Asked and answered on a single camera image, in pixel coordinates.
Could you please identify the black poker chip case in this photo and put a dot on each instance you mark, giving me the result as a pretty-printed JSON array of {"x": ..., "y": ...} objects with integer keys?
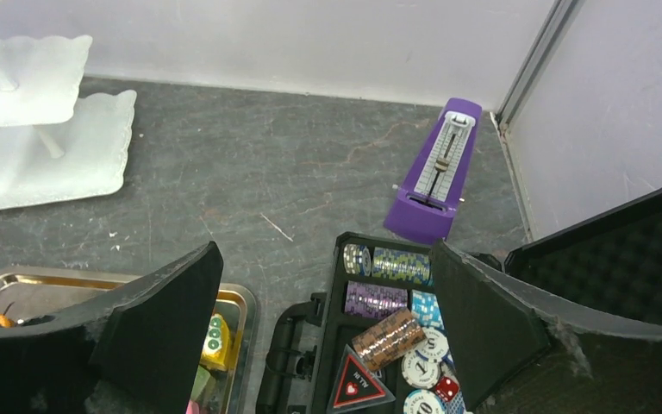
[{"x": 610, "y": 263}]

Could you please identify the brown poker chip roll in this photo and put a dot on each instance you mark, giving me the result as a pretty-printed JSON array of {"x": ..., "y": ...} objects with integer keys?
[{"x": 388, "y": 340}]

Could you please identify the yellow kiwi topped cake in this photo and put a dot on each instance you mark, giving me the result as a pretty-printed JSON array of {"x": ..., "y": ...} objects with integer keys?
[{"x": 216, "y": 345}]

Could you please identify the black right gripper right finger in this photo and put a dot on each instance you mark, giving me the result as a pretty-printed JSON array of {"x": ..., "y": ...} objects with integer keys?
[{"x": 520, "y": 349}]

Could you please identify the white three-tier dessert stand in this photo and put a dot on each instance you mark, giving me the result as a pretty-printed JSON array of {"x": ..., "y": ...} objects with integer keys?
[{"x": 56, "y": 146}]

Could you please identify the red die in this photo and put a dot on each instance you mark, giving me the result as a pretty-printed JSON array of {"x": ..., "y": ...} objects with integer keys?
[{"x": 446, "y": 388}]

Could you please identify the purple metronome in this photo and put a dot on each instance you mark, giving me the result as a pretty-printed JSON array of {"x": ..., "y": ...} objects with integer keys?
[{"x": 428, "y": 199}]

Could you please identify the red triangular dealer marker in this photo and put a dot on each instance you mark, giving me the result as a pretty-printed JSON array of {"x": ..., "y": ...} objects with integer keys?
[{"x": 356, "y": 387}]

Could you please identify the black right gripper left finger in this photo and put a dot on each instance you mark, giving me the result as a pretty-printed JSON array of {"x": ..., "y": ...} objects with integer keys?
[{"x": 133, "y": 349}]

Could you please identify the purple poker chip roll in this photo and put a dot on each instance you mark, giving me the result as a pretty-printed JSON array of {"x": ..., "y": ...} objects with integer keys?
[{"x": 373, "y": 301}]

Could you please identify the green patterned chip roll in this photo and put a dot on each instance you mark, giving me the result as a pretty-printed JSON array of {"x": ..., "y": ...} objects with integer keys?
[{"x": 393, "y": 264}]

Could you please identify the stainless steel serving tray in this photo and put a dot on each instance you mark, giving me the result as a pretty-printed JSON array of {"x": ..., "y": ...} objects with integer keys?
[{"x": 27, "y": 292}]

